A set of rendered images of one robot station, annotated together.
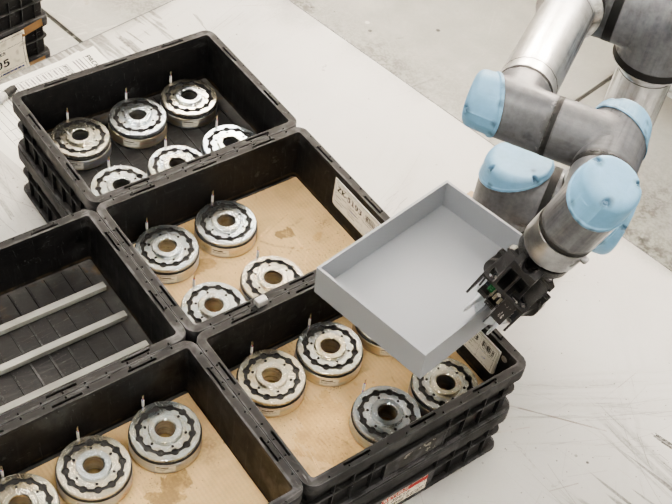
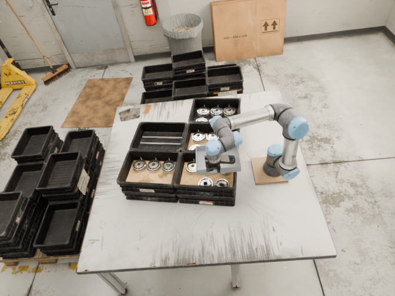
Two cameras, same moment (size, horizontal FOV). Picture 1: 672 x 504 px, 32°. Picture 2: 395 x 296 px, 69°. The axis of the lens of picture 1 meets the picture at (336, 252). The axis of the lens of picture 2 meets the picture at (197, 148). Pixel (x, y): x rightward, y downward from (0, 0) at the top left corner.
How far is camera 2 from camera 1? 1.15 m
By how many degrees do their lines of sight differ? 38
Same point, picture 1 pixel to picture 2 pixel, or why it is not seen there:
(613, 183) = (211, 145)
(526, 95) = (218, 123)
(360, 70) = not seen: hidden behind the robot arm
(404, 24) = (351, 120)
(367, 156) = (267, 138)
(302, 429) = (191, 178)
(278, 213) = not seen: hidden behind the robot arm
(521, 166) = (274, 150)
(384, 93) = not seen: hidden behind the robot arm
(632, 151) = (227, 142)
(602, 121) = (227, 134)
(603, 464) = (254, 224)
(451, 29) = (365, 125)
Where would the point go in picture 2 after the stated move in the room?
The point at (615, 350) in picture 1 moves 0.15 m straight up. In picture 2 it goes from (283, 205) to (285, 192)
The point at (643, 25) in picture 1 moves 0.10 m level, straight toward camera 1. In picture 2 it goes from (282, 122) to (267, 129)
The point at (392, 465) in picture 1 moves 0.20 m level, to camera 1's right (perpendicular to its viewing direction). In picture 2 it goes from (197, 192) to (218, 212)
